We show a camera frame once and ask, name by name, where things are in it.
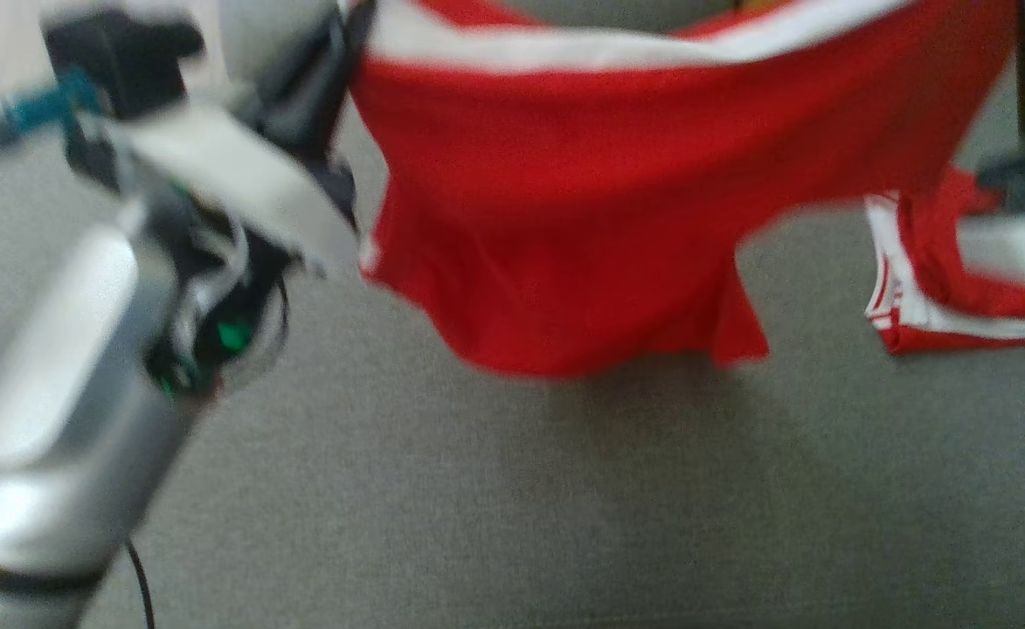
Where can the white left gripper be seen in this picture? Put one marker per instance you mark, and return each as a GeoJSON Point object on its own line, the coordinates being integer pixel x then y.
{"type": "Point", "coordinates": [232, 170]}

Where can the red numbered jersey white sleeves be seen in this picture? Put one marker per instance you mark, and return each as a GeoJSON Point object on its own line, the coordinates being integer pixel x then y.
{"type": "Point", "coordinates": [949, 288]}

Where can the red shorts white stripe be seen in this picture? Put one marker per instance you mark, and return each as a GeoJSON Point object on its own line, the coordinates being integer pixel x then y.
{"type": "Point", "coordinates": [608, 218]}

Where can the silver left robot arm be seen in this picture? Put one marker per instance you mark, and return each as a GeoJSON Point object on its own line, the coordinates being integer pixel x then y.
{"type": "Point", "coordinates": [58, 393]}

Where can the grey fabric sofa seat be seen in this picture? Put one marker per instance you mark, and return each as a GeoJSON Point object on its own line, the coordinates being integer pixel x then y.
{"type": "Point", "coordinates": [564, 489]}

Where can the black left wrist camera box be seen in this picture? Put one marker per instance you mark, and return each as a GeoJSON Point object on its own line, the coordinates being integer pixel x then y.
{"type": "Point", "coordinates": [128, 61]}

